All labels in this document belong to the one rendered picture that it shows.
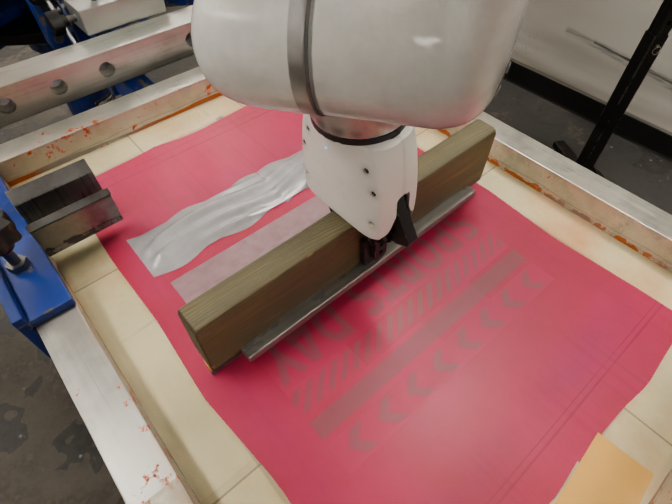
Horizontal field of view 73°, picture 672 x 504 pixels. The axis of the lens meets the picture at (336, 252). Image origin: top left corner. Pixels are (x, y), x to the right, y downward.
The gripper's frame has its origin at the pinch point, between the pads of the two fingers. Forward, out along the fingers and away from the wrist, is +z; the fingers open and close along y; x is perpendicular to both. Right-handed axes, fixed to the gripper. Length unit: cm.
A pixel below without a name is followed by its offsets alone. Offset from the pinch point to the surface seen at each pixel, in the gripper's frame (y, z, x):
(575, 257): 15.3, 6.8, 18.8
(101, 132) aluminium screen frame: -39.0, 2.8, -12.2
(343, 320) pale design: 4.0, 5.1, -6.2
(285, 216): -11.4, 5.5, -1.9
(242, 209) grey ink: -15.3, 4.7, -5.4
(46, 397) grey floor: -75, 97, -62
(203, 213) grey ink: -18.0, 4.5, -9.3
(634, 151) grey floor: -12, 115, 186
